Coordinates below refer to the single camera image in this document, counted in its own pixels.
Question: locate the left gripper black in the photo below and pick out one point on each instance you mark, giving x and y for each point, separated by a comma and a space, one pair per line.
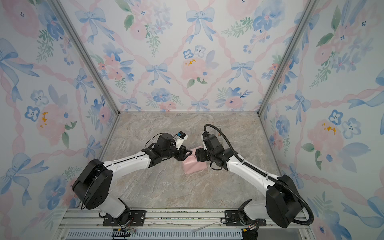
182, 156

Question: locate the aluminium frame rail front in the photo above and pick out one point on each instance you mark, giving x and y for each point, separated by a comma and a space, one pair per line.
156, 218

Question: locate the aluminium corner post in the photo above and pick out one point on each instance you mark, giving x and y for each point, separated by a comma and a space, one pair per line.
291, 47
68, 26

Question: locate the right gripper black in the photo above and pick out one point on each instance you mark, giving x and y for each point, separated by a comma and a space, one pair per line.
200, 153

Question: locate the right aluminium corner post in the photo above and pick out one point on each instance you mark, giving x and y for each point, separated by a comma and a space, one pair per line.
291, 47

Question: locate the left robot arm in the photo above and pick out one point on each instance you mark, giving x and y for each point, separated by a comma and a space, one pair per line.
92, 186

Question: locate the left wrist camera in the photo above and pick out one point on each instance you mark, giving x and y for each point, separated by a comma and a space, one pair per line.
180, 138

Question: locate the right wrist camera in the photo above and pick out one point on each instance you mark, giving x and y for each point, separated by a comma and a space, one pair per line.
207, 141

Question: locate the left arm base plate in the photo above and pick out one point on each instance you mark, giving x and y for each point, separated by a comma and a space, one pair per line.
131, 218

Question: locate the purple pink wrapping paper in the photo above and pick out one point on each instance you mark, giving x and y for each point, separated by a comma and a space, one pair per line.
191, 165

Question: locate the left aluminium corner post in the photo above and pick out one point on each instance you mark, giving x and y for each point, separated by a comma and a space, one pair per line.
68, 26

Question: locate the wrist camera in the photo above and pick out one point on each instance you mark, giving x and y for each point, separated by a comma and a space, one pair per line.
180, 138
207, 141

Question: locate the vented cable duct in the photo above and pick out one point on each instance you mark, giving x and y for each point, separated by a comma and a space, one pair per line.
155, 234

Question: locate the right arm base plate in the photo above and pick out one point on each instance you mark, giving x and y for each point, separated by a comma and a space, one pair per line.
235, 218

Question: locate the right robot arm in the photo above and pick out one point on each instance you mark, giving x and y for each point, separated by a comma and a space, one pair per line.
282, 203

